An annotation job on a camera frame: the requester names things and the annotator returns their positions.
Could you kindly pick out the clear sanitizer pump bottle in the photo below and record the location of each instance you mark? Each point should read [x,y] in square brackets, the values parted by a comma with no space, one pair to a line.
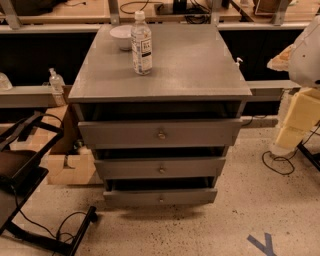
[56,81]

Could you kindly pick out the grey top drawer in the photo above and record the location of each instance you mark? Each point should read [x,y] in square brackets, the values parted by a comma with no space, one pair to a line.
[159,133]

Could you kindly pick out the grey bottom drawer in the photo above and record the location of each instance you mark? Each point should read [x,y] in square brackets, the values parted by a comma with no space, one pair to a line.
[118,198]

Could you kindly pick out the black cart frame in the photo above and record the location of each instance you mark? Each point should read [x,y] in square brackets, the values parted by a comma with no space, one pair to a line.
[20,175]

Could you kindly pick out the white pump dispenser top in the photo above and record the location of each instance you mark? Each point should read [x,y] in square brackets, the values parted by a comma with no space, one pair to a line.
[238,62]

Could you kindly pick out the clear plastic water bottle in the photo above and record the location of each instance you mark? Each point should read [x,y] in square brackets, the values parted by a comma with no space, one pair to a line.
[141,41]

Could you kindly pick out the grey drawer cabinet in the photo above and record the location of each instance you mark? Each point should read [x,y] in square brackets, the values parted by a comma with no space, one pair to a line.
[193,77]

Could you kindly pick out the black stand leg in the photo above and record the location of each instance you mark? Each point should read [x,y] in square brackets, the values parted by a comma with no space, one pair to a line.
[313,158]

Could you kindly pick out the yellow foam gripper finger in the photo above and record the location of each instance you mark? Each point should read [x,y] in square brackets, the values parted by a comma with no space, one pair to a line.
[303,114]
[281,61]

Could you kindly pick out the grey drawer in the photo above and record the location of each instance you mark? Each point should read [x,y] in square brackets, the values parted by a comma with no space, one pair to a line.
[159,133]
[118,198]
[140,168]

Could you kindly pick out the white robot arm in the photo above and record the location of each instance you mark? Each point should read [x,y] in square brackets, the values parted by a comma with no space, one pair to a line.
[304,70]

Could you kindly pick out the grey middle drawer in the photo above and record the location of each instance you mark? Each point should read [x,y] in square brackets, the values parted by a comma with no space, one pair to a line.
[140,168]

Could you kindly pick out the cardboard box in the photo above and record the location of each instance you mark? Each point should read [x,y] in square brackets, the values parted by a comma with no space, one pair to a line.
[69,161]

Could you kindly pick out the white bowl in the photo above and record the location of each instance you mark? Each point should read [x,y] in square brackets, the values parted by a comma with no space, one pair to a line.
[122,36]

